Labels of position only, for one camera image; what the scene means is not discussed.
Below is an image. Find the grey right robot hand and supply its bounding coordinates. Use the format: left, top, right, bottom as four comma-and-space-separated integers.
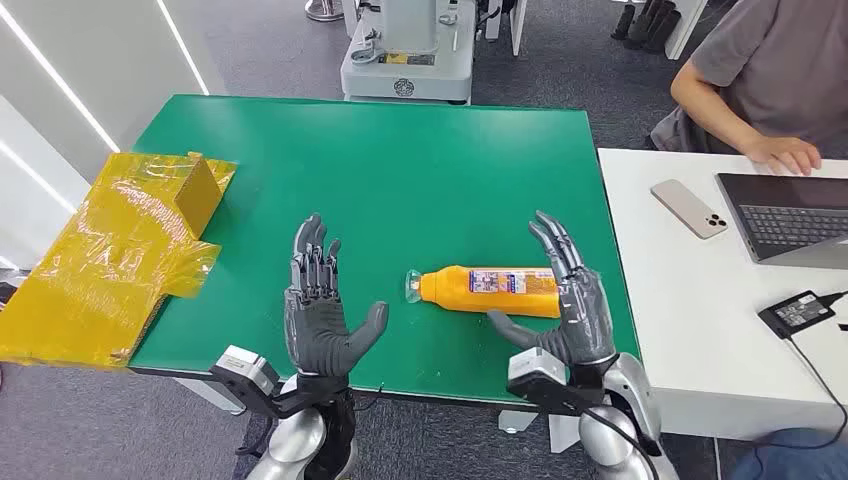
486, 210, 619, 369

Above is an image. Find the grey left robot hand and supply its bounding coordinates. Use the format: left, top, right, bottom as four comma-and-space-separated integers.
283, 213, 391, 379

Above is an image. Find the orange bottle with clear cap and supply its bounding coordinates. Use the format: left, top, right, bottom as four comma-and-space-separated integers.
405, 264, 564, 319

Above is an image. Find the white table leg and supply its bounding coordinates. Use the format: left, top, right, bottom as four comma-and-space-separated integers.
496, 410, 538, 436
175, 377, 248, 417

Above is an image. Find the beige smartphone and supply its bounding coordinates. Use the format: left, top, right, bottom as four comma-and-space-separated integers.
650, 178, 729, 240

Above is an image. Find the black power adapter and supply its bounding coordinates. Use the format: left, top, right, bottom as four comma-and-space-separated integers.
757, 290, 837, 340

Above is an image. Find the yellow taped cardboard box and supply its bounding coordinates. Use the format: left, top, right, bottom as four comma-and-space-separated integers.
0, 150, 238, 370

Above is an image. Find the grey laptop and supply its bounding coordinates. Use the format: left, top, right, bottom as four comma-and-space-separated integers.
715, 172, 848, 271

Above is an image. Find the person's leg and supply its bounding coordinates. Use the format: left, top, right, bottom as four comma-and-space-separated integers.
728, 427, 848, 480

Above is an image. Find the person's hand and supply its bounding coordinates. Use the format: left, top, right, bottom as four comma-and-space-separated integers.
745, 134, 823, 177

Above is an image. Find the grey machine base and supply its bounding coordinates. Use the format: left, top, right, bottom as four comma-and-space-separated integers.
339, 0, 478, 106

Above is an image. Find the grey metal clamp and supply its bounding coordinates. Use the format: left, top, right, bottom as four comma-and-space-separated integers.
349, 29, 389, 66

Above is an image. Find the white partition panel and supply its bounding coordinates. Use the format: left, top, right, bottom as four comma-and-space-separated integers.
485, 0, 529, 58

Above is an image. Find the white cabinet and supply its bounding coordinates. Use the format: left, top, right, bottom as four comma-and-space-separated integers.
664, 0, 710, 61

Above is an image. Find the person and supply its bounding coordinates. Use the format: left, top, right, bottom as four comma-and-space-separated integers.
645, 0, 848, 160

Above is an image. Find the chrome round stand base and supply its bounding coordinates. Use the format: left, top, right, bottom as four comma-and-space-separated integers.
304, 0, 346, 22

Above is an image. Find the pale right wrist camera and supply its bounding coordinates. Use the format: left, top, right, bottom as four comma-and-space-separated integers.
506, 347, 607, 419

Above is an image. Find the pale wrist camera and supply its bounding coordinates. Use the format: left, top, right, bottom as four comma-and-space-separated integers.
506, 347, 607, 419
210, 344, 313, 420

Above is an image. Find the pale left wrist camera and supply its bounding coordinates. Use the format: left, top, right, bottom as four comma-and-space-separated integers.
210, 344, 313, 420

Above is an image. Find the thin black wire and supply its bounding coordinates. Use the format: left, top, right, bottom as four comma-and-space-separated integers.
351, 386, 387, 413

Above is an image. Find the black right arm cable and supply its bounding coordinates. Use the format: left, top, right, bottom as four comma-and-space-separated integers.
582, 407, 664, 480

